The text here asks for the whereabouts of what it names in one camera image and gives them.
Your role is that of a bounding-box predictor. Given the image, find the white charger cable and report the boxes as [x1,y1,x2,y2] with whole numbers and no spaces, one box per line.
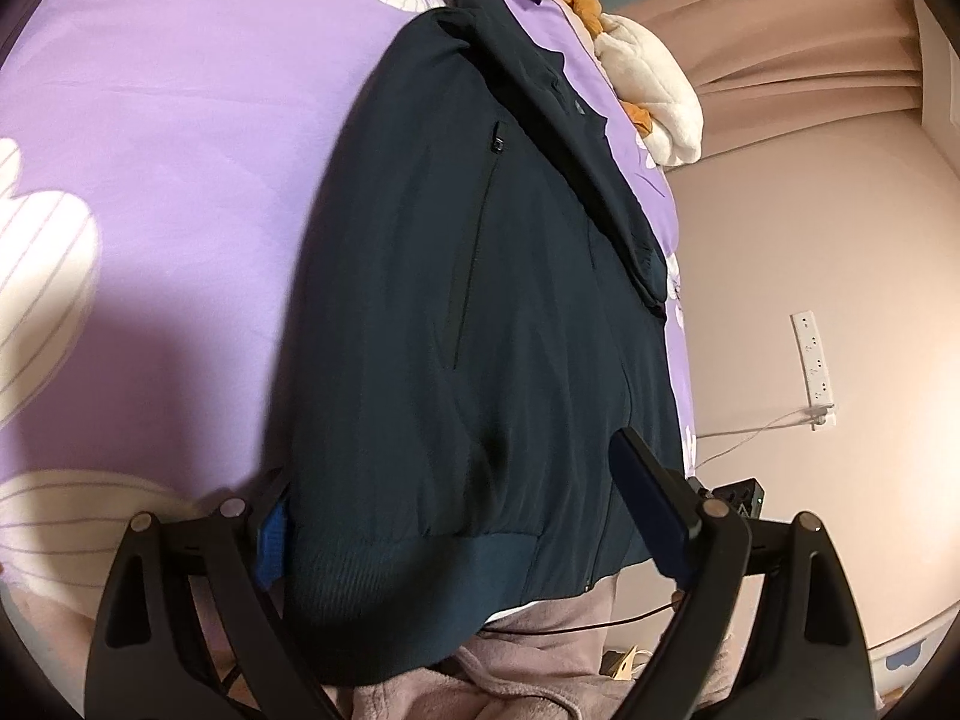
[685,403,838,473]

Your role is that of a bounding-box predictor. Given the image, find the purple floral bed sheet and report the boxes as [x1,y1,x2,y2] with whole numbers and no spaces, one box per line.
[2,0,679,616]

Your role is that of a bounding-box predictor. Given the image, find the dark navy zip jacket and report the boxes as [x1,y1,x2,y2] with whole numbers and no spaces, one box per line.
[283,0,682,686]

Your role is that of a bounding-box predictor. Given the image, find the black cable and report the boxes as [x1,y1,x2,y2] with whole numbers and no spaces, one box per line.
[478,598,680,639]

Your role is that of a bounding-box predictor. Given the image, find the pink curtain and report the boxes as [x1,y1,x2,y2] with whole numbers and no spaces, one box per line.
[615,0,923,158]

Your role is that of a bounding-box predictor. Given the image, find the white wall power strip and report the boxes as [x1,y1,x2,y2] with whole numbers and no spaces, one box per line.
[791,310,835,408]

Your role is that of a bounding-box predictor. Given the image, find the pink fleece trousers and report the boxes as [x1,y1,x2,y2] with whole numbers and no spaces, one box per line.
[325,577,656,718]

